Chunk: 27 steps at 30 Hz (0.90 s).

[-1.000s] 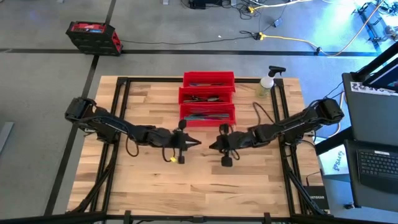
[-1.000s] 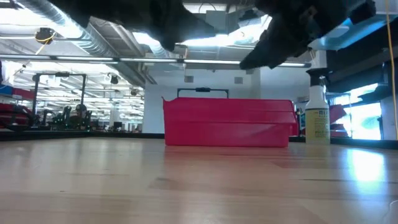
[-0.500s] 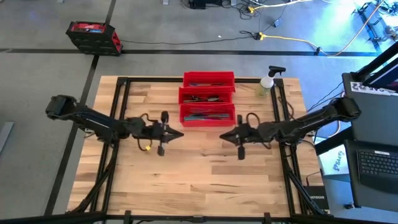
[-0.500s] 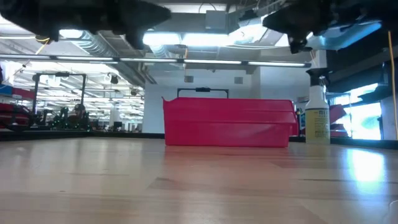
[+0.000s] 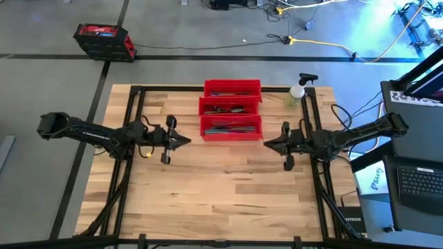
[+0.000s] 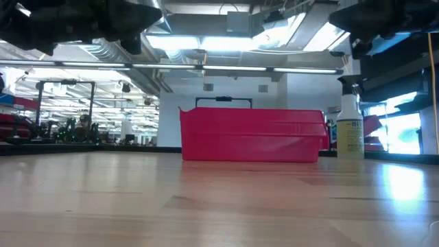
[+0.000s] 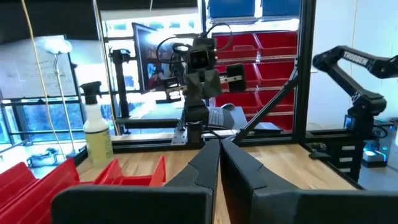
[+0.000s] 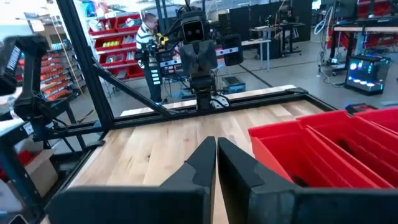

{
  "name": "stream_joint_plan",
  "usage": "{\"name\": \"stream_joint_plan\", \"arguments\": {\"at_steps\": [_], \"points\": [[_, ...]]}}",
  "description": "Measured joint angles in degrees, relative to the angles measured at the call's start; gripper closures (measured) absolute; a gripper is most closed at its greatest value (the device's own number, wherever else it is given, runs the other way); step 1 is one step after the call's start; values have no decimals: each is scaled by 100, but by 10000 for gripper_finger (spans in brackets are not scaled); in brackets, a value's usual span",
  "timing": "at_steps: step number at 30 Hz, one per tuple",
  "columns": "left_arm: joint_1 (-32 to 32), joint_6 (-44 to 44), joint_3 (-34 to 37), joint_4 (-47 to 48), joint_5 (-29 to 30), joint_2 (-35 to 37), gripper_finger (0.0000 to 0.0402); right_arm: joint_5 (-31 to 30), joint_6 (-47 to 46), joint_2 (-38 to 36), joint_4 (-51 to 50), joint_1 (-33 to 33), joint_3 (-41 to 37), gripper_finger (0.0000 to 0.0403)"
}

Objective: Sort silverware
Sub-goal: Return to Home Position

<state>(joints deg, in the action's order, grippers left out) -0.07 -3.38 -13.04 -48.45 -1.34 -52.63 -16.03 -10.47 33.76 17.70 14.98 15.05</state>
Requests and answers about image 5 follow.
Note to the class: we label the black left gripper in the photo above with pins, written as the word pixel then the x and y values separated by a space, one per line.
pixel 167 138

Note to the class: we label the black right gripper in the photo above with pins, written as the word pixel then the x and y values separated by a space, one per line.
pixel 299 141

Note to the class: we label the iridescent cutlery piece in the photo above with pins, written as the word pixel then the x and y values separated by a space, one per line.
pixel 214 131

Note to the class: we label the red plastic bin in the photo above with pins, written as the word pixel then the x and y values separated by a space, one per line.
pixel 232 84
pixel 228 102
pixel 232 119

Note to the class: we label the spray bottle with yellow label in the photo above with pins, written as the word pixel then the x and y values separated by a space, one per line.
pixel 297 93

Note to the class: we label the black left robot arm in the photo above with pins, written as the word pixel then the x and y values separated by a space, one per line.
pixel 97 133

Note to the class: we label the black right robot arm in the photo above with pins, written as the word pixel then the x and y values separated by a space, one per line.
pixel 356 135

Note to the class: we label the small yellow tag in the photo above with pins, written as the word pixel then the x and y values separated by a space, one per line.
pixel 149 154

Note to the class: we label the white box with handwriting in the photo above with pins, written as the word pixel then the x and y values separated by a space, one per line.
pixel 370 180

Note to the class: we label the red and black toolbox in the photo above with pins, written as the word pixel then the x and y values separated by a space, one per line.
pixel 104 48

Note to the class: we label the small black adapter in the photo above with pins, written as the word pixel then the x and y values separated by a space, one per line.
pixel 309 25

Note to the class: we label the black laptop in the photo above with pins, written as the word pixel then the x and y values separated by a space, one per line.
pixel 415 155

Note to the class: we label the white desk foot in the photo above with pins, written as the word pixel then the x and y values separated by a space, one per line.
pixel 185 2

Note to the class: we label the small black mouse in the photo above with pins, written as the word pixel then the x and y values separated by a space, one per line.
pixel 388 229

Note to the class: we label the black floor computer box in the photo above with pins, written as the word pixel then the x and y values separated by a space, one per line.
pixel 221 4

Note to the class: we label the black slanted stand beam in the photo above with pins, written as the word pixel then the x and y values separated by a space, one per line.
pixel 422 69

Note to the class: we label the black floor stand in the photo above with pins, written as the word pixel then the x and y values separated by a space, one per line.
pixel 413 31

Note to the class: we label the black metal table frame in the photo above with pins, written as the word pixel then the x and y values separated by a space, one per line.
pixel 173 89

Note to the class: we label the black Netgear network switch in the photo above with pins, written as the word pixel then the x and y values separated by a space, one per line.
pixel 353 221

